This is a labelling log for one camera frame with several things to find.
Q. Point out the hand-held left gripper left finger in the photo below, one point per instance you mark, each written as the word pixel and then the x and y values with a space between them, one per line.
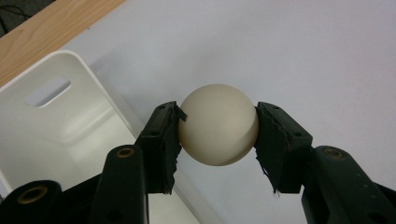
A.
pixel 160 146

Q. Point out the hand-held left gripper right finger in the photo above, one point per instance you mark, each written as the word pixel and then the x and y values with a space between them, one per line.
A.
pixel 285 149

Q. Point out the cream white ball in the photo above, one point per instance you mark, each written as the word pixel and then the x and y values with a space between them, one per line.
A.
pixel 218 124

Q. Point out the white plastic bin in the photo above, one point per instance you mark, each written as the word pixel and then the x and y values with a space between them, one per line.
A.
pixel 62 130

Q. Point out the white table cover sheet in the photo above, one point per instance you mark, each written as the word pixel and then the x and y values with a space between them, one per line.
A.
pixel 280 56

